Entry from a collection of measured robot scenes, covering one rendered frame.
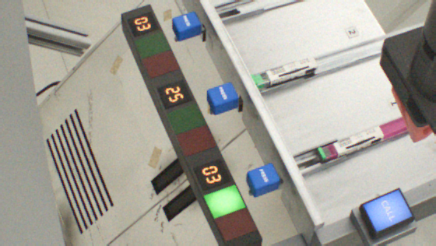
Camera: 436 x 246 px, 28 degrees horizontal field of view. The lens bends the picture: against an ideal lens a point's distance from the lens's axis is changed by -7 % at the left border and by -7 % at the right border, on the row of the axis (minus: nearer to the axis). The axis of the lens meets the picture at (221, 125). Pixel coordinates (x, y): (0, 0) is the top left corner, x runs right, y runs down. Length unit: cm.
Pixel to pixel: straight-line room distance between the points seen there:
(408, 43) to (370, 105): 32
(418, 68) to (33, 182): 39
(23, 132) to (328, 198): 33
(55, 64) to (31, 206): 136
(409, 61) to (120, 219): 94
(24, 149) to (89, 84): 80
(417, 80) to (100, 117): 102
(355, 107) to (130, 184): 62
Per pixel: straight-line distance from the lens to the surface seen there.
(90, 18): 246
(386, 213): 93
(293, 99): 104
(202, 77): 150
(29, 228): 83
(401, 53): 73
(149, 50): 108
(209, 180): 99
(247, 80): 102
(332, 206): 98
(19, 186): 86
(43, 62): 216
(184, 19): 108
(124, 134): 160
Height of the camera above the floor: 113
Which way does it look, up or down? 26 degrees down
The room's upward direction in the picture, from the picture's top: 49 degrees clockwise
